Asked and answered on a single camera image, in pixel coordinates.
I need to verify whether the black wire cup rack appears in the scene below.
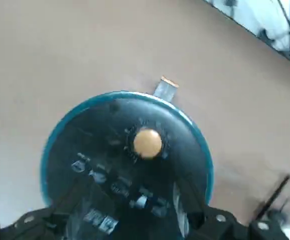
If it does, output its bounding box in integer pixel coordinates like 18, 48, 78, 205
253, 173, 290, 226

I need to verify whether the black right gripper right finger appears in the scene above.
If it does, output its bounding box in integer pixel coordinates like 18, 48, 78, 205
173, 174, 290, 240

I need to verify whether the gold air fryer knob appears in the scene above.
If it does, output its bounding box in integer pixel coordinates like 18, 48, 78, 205
133, 127, 162, 160

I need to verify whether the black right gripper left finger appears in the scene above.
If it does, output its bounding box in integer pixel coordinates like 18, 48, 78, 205
0, 174, 103, 240

